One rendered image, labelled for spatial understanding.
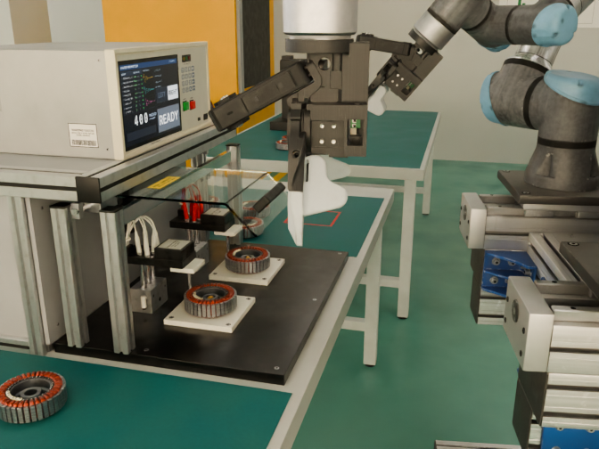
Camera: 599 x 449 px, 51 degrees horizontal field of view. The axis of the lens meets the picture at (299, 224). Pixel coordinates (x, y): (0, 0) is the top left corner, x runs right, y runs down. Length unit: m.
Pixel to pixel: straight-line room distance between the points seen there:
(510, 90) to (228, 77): 3.67
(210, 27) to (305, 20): 4.35
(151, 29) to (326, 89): 4.56
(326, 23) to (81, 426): 0.76
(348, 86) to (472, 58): 5.83
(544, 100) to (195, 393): 0.90
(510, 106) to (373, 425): 1.31
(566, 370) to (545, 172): 0.55
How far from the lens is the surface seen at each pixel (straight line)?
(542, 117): 1.40
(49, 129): 1.32
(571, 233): 1.42
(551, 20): 1.27
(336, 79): 0.65
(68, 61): 1.27
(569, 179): 1.38
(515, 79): 1.46
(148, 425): 1.08
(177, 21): 5.08
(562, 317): 0.94
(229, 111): 0.66
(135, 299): 1.39
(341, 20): 0.63
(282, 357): 1.19
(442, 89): 6.48
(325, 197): 0.62
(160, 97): 1.37
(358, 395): 2.48
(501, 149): 6.58
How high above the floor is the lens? 1.37
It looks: 18 degrees down
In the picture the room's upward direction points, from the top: straight up
